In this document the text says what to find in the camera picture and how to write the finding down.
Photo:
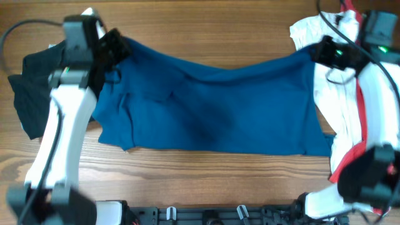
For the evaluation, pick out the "white t-shirt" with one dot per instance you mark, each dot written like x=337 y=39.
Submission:
x=330 y=90

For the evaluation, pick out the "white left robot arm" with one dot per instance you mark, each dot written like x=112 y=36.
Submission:
x=50 y=193

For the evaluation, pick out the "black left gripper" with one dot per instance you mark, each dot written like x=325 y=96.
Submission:
x=115 y=40

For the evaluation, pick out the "blue polo shirt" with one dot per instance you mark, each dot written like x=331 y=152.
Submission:
x=163 y=102

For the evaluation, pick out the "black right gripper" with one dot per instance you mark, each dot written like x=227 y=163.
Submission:
x=319 y=55

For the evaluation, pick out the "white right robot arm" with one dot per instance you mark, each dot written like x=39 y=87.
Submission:
x=370 y=181

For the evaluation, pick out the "red t-shirt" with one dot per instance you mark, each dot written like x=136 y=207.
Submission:
x=359 y=148

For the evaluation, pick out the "folded black garment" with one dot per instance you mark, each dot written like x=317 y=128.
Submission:
x=31 y=88

